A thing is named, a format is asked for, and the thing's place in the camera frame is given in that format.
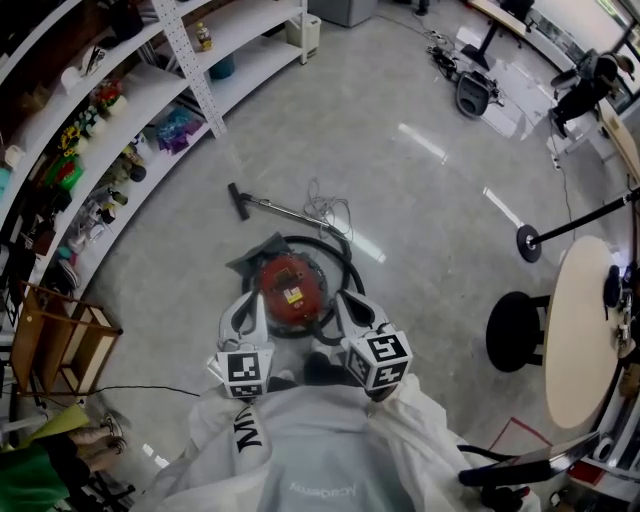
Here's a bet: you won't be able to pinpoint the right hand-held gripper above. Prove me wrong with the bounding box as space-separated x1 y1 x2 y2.
333 290 414 392

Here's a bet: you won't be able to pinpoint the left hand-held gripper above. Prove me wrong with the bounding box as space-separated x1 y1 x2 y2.
206 291 275 400

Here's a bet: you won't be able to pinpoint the red vacuum cleaner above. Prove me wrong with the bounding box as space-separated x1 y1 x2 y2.
255 251 331 324

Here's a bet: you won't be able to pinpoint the person's right forearm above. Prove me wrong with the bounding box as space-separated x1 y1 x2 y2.
366 374 474 484

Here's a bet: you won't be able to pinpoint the person's left forearm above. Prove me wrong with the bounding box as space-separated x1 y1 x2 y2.
187 394 274 481

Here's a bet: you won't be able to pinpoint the person's black shoe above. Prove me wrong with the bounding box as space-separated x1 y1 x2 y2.
303 351 359 387

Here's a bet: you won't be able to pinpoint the person's white coat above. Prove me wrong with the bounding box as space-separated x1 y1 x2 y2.
134 369 541 512

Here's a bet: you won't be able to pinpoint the grey dust bag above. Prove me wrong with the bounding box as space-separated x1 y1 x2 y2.
225 231 291 277

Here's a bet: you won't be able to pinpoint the black round stool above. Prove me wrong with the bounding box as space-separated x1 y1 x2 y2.
485 292 551 374

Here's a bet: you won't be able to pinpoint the metal wand with black nozzle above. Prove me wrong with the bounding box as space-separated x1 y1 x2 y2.
227 182 346 236

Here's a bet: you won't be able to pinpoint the black office chair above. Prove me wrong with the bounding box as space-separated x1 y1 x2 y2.
457 430 601 512

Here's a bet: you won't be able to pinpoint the black stand with round base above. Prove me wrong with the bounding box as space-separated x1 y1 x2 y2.
516 188 640 264

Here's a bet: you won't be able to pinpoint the wooden rack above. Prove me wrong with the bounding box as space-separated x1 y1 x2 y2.
9 282 124 399

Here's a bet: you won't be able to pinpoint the yellow green folder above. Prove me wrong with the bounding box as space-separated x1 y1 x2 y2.
29 403 91 444

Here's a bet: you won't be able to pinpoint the round wooden table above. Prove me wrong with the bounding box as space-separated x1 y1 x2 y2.
544 235 626 430

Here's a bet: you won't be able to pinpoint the black object on table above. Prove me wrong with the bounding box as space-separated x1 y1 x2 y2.
602 264 624 321

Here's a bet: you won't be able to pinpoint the blue and purple bag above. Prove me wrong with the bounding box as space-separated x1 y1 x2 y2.
154 107 204 154

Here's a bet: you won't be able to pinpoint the green box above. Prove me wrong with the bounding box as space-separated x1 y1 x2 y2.
47 154 85 192

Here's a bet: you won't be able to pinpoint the grey floor appliance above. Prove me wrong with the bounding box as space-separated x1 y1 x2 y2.
454 71 505 119

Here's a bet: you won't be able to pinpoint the sunflowers in white pot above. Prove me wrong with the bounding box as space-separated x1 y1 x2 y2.
58 124 91 156

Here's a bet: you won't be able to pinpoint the red flowers in white pot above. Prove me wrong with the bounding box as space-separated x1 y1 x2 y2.
90 79 129 118

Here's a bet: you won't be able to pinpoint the teal round container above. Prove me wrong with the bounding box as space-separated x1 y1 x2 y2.
208 53 236 81

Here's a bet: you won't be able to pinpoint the white shelving unit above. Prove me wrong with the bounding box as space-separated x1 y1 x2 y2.
0 0 309 351

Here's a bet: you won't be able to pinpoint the black desk foot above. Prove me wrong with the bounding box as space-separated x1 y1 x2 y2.
459 22 502 71

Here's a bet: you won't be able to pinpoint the long light wooden desk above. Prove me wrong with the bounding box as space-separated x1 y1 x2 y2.
469 0 640 176

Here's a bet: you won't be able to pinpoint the white plastic bin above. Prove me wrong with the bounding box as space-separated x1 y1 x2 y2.
285 13 322 50

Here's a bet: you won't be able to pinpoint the grey cabinet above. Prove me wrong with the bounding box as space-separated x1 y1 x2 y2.
307 0 377 29

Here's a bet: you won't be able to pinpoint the black vacuum hose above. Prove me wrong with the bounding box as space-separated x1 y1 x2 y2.
241 234 364 346

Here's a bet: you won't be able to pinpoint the black floor cable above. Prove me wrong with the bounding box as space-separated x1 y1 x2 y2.
19 383 202 400

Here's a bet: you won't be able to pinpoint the grey power cord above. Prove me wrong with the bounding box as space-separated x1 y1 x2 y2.
303 178 354 242

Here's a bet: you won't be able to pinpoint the power strip with cables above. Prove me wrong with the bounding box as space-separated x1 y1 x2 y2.
424 29 460 80

